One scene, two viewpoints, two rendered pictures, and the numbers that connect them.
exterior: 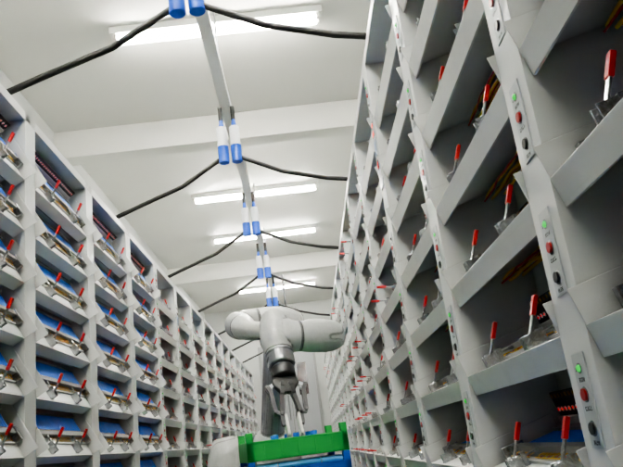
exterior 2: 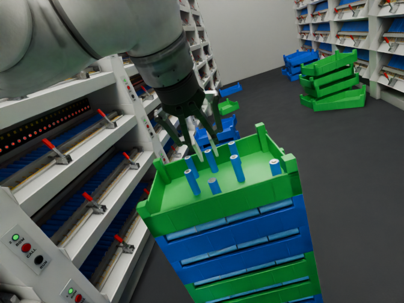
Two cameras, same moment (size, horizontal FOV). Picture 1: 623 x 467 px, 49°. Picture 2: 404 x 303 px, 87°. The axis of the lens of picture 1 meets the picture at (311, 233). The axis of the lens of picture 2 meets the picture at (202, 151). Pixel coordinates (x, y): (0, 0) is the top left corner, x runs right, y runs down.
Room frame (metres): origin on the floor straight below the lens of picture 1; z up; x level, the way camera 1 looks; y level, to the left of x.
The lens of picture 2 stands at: (2.54, 0.29, 0.69)
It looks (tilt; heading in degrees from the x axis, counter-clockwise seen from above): 24 degrees down; 202
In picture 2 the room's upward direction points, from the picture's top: 22 degrees counter-clockwise
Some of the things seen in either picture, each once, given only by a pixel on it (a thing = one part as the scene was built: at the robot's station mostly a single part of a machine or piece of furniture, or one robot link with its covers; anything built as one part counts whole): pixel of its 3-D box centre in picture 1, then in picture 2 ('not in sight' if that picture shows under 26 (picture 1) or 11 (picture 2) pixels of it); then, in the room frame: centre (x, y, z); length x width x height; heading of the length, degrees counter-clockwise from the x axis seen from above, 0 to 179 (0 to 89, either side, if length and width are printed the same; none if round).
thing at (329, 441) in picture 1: (291, 442); (214, 173); (2.15, 0.14, 0.44); 0.30 x 0.20 x 0.08; 105
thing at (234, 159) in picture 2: not in sight; (237, 168); (2.14, 0.19, 0.44); 0.02 x 0.02 x 0.06
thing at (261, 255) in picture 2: not in sight; (233, 223); (2.15, 0.14, 0.28); 0.30 x 0.20 x 0.08; 105
